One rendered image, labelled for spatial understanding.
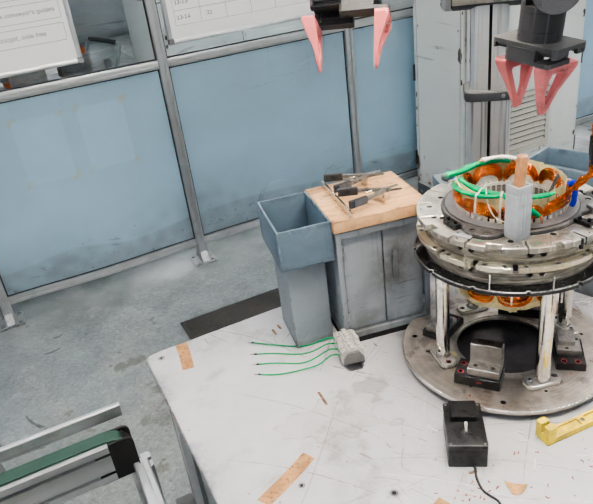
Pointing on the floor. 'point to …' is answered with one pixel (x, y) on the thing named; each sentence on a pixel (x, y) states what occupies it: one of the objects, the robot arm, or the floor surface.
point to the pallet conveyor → (64, 466)
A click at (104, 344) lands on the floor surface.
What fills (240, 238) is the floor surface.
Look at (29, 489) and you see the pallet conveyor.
